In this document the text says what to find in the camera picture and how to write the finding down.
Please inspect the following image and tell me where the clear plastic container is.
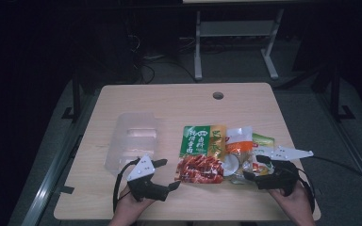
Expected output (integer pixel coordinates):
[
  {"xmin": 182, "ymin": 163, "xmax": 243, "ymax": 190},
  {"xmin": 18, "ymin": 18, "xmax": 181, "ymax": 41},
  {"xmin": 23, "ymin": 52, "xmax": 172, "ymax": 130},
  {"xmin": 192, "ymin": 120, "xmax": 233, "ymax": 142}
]
[{"xmin": 103, "ymin": 112, "xmax": 158, "ymax": 177}]

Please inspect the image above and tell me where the right hand-held gripper cable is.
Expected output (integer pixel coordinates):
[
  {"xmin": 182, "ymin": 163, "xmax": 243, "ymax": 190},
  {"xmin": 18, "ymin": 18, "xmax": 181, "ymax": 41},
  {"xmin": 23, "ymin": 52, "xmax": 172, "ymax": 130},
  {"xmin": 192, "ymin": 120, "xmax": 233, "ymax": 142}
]
[{"xmin": 296, "ymin": 168, "xmax": 316, "ymax": 215}]

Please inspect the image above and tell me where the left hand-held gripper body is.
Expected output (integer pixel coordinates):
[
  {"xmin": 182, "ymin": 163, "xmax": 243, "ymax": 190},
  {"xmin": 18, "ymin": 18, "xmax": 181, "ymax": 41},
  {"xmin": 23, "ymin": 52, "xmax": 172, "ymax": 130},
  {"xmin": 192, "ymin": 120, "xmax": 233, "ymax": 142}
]
[{"xmin": 126, "ymin": 153, "xmax": 171, "ymax": 202}]

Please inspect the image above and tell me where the person's left hand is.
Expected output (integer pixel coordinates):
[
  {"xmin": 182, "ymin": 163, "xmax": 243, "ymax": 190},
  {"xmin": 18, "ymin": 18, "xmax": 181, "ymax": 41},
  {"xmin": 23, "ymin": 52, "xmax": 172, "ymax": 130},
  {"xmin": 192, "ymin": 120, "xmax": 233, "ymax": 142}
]
[{"xmin": 113, "ymin": 184, "xmax": 156, "ymax": 221}]

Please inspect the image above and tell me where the green and red seasoning packet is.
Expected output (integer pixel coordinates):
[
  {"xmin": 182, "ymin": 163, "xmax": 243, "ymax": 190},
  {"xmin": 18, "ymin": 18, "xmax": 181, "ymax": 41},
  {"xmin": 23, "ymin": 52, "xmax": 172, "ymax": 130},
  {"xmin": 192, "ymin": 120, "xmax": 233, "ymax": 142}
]
[{"xmin": 174, "ymin": 124, "xmax": 228, "ymax": 185}]

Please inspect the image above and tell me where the black metal stand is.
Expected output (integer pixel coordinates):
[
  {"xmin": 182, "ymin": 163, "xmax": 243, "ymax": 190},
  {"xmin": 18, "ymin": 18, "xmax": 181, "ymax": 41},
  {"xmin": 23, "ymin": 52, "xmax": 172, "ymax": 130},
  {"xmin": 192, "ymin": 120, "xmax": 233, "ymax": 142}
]
[
  {"xmin": 60, "ymin": 67, "xmax": 83, "ymax": 123},
  {"xmin": 329, "ymin": 62, "xmax": 356, "ymax": 122}
]

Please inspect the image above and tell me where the hand-held gripper cable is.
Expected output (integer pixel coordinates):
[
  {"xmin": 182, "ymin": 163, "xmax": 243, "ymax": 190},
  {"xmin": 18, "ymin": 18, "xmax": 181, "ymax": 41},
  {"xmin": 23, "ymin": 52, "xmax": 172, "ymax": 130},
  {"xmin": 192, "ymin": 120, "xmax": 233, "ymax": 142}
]
[
  {"xmin": 296, "ymin": 168, "xmax": 316, "ymax": 215},
  {"xmin": 112, "ymin": 157, "xmax": 141, "ymax": 214}
]

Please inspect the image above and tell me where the person's right hand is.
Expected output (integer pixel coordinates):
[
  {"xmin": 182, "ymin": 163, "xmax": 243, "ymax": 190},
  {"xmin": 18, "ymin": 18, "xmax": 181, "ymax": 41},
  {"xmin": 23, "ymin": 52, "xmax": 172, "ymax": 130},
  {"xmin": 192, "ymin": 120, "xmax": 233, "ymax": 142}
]
[{"xmin": 268, "ymin": 182, "xmax": 313, "ymax": 218}]

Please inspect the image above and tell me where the white and orange food packet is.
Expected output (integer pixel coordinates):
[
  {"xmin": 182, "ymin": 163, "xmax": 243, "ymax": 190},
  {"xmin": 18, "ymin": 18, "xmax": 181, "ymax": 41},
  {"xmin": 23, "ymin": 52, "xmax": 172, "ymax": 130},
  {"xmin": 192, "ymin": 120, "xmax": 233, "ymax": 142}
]
[{"xmin": 223, "ymin": 125, "xmax": 255, "ymax": 186}]

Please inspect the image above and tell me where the black tape strip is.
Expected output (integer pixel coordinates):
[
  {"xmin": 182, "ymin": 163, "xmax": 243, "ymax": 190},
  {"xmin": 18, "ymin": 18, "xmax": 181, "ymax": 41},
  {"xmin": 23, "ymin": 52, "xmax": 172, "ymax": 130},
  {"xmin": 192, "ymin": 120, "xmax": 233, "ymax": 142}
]
[{"xmin": 57, "ymin": 185, "xmax": 75, "ymax": 195}]

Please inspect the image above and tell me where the white metal table frame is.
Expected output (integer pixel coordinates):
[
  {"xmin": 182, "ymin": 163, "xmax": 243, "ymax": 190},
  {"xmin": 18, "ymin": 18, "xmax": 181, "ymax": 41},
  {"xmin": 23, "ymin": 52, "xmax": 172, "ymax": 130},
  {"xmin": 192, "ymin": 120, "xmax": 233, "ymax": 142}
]
[{"xmin": 182, "ymin": 0, "xmax": 296, "ymax": 81}]

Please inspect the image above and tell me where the left hand-held gripper cable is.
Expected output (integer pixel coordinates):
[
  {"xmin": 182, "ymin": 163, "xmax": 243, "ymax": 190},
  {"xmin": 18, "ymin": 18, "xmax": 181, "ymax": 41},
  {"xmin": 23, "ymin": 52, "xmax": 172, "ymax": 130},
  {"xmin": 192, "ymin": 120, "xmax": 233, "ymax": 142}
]
[{"xmin": 112, "ymin": 157, "xmax": 141, "ymax": 214}]

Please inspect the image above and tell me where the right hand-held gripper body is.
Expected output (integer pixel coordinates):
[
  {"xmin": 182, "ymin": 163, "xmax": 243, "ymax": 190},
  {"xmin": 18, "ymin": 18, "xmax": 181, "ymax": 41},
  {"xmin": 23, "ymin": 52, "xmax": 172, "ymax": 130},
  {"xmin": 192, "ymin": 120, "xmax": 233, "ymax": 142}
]
[{"xmin": 255, "ymin": 145, "xmax": 315, "ymax": 198}]

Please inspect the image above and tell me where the grey aluminium rail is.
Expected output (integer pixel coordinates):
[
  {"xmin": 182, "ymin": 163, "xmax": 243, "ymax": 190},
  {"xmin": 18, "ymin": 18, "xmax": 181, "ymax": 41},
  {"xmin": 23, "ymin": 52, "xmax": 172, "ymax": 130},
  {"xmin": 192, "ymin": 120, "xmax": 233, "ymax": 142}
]
[
  {"xmin": 314, "ymin": 90, "xmax": 362, "ymax": 202},
  {"xmin": 20, "ymin": 93, "xmax": 100, "ymax": 226}
]

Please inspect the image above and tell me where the tangle of black cables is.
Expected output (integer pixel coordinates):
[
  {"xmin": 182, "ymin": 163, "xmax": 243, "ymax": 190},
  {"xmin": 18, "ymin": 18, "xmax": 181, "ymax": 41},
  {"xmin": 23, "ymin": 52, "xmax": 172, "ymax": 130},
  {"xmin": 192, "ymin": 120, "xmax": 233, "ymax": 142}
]
[{"xmin": 128, "ymin": 31, "xmax": 199, "ymax": 85}]

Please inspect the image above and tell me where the black cable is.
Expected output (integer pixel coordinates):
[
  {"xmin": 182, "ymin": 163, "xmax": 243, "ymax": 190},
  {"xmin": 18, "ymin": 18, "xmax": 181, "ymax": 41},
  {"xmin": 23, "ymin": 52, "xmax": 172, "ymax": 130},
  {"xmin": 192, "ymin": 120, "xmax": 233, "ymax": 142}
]
[{"xmin": 310, "ymin": 155, "xmax": 362, "ymax": 189}]

